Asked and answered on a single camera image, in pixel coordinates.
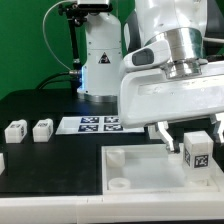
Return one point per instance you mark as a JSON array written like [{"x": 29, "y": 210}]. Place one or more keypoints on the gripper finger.
[
  {"x": 218, "y": 121},
  {"x": 162, "y": 130}
]

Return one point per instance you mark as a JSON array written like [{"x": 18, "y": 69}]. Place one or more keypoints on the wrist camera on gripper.
[{"x": 152, "y": 55}]

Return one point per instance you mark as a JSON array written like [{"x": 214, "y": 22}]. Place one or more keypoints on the white square tabletop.
[{"x": 135, "y": 169}]

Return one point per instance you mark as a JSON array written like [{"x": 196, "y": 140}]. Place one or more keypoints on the white obstacle wall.
[{"x": 65, "y": 187}]

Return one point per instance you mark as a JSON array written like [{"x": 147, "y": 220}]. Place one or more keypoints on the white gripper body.
[{"x": 147, "y": 97}]

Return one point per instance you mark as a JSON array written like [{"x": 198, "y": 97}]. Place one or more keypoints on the white sheet with markers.
[{"x": 93, "y": 124}]

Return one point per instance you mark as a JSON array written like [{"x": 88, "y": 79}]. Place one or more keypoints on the black camera stand pole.
[{"x": 75, "y": 79}]

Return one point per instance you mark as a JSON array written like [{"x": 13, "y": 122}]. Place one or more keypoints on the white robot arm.
[{"x": 187, "y": 25}]

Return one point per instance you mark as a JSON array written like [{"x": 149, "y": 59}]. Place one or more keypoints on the black camera on stand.
[{"x": 84, "y": 6}]

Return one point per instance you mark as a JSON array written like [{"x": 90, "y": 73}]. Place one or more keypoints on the white part left edge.
[{"x": 2, "y": 164}]

